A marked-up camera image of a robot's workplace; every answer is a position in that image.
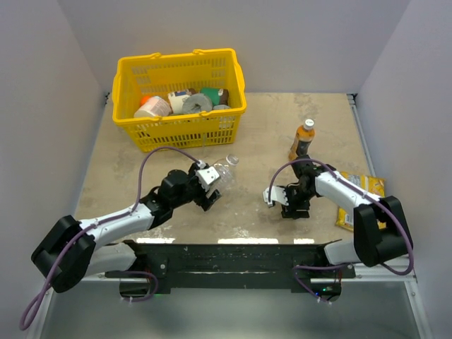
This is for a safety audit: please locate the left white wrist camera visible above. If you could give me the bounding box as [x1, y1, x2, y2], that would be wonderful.
[196, 163, 222, 193]

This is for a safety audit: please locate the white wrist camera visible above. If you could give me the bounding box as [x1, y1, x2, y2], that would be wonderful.
[262, 186, 289, 208]
[196, 163, 222, 193]

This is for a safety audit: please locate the brown packet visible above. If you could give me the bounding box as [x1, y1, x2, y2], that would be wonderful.
[218, 88, 229, 105]

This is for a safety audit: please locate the small white bottle cap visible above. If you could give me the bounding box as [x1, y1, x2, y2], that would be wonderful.
[304, 119, 314, 130]

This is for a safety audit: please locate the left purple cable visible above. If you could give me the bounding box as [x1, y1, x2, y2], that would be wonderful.
[18, 146, 206, 332]

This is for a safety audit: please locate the white bottle orange cap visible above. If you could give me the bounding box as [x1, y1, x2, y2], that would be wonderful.
[133, 96, 172, 118]

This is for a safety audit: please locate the clear plastic bottle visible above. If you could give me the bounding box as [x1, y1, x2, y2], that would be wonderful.
[213, 154, 239, 196]

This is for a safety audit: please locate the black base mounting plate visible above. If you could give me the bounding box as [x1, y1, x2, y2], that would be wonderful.
[106, 240, 355, 302]

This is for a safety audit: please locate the yellow plastic shopping basket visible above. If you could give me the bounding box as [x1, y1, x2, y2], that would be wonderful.
[112, 48, 246, 153]

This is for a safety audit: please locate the orange drink bottle blue label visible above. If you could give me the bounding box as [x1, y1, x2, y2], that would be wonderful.
[288, 123, 315, 161]

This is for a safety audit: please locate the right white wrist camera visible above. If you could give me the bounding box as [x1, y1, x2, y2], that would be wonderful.
[262, 186, 289, 208]

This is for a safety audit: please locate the green packet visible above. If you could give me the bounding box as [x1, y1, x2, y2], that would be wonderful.
[200, 87, 223, 106]

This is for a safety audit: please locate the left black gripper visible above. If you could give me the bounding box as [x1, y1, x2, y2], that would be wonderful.
[172, 163, 220, 210]

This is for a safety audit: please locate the white labelled carton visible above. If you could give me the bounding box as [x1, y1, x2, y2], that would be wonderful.
[167, 88, 197, 115]

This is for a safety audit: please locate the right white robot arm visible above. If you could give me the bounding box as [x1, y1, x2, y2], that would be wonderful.
[278, 156, 414, 278]

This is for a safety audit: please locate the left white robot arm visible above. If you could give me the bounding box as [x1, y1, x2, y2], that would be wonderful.
[31, 162, 227, 292]

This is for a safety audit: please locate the grey tape roll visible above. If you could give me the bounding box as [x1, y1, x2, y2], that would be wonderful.
[182, 93, 213, 114]

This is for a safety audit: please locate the yellow snack bag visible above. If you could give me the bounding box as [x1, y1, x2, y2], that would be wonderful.
[334, 171, 386, 232]

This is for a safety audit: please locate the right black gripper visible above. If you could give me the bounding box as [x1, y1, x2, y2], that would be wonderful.
[278, 184, 315, 220]

